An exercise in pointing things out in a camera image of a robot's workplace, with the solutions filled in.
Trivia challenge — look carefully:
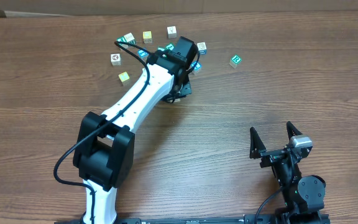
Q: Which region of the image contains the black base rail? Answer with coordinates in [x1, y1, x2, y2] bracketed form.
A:
[55, 215, 275, 224]

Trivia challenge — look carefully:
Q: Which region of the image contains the cardboard panel at back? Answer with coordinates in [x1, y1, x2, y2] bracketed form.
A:
[0, 0, 358, 17]

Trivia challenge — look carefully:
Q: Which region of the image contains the white block blue side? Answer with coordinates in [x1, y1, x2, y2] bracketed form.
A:
[197, 42, 207, 55]

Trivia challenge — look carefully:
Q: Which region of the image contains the yellow block top row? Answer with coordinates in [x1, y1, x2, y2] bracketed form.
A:
[142, 31, 153, 44]

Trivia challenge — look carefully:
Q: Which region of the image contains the yellow block lower left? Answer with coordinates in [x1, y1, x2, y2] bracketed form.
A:
[118, 72, 131, 86]

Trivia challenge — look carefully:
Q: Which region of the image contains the blue picture block left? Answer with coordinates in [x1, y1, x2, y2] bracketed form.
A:
[137, 50, 149, 61]

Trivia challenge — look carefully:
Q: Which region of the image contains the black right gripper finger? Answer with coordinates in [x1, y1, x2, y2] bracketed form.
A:
[249, 127, 267, 159]
[286, 121, 303, 139]

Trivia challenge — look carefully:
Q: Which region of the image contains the white block top right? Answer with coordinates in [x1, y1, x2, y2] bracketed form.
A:
[167, 26, 177, 39]

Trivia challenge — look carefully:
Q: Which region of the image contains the blue letter P block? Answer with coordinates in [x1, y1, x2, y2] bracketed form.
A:
[191, 62, 202, 75]

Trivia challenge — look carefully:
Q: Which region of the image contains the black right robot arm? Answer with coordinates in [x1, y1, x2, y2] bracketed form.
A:
[249, 122, 330, 224]

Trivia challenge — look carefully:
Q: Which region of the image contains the white block red circle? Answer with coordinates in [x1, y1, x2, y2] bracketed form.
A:
[111, 54, 122, 66]

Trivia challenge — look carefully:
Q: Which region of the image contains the green letter R block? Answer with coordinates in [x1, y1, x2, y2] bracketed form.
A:
[229, 55, 242, 68]

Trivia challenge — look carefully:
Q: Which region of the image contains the white block dark green side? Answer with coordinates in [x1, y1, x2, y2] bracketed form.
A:
[124, 33, 136, 44]

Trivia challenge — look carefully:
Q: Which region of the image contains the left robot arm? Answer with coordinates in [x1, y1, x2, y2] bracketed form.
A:
[73, 37, 200, 223]

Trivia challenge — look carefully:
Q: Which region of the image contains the green letter L block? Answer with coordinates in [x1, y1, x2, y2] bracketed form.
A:
[165, 43, 175, 50]

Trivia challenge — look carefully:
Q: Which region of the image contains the green letter block far left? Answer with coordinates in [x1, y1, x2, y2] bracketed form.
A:
[116, 36, 129, 50]

